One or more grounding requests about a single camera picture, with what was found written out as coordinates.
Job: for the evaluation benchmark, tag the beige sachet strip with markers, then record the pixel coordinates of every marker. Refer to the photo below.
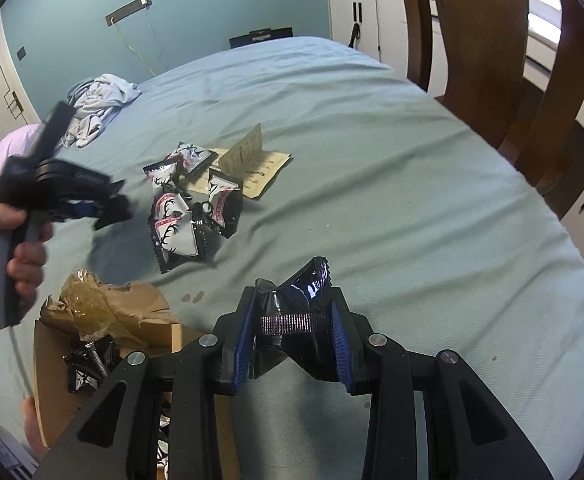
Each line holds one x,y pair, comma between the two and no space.
246,150

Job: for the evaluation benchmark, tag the dark wall switch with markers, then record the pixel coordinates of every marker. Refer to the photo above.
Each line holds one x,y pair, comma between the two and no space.
21,53

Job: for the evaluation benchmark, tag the striped cloth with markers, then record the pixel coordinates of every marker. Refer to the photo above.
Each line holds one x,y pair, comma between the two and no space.
7,452

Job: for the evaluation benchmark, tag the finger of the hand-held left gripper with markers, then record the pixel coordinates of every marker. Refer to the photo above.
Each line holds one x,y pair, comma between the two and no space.
114,210
109,187

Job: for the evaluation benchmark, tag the black case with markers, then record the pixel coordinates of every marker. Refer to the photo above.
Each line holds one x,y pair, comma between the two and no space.
260,37

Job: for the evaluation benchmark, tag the person's left hand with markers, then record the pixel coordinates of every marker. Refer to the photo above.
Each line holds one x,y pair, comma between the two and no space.
29,265

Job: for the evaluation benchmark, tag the purple quilt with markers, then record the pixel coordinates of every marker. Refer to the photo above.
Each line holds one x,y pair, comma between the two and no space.
7,142

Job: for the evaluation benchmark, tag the person's bare leg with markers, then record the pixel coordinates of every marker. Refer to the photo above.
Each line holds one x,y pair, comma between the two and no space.
34,430

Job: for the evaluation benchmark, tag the pile of black snack packets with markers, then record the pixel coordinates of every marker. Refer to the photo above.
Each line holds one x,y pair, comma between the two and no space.
174,232

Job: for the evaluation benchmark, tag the brown cardboard box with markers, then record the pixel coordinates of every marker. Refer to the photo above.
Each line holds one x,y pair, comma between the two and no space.
52,400

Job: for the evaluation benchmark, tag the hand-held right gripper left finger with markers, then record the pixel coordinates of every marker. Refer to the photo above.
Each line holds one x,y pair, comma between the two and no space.
242,340

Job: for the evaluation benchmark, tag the shiny black single snack packet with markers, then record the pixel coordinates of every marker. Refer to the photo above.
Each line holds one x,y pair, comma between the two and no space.
292,305

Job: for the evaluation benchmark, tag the brown wooden chair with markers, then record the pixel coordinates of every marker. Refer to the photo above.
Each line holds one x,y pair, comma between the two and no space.
477,35

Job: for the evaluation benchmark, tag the beige flat sachet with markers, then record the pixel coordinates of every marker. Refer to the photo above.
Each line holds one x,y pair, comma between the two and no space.
267,172

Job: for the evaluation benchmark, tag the grey crumpled clothes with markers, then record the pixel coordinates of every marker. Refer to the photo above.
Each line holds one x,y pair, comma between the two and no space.
102,95

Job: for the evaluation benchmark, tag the wall power strip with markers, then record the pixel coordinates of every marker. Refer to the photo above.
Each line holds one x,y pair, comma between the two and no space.
127,9

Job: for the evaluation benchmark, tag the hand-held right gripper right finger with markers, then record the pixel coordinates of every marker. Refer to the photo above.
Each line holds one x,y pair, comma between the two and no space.
341,340

